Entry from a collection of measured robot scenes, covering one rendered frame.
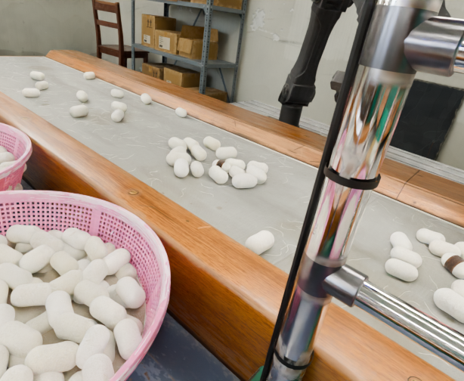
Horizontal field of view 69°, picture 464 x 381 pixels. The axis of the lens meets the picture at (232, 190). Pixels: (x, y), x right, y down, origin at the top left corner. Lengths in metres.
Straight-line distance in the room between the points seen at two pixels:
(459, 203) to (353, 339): 0.35
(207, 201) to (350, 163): 0.30
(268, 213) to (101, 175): 0.21
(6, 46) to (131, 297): 4.83
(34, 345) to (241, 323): 0.15
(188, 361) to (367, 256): 0.22
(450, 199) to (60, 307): 0.51
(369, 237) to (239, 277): 0.21
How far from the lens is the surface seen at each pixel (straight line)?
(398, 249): 0.42
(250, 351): 0.31
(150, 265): 0.32
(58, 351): 0.28
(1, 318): 0.31
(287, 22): 3.00
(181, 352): 0.35
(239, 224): 0.41
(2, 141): 0.62
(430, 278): 0.43
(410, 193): 0.58
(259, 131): 0.69
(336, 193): 0.17
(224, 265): 0.30
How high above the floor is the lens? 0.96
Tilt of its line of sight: 28 degrees down
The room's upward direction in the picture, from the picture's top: 9 degrees clockwise
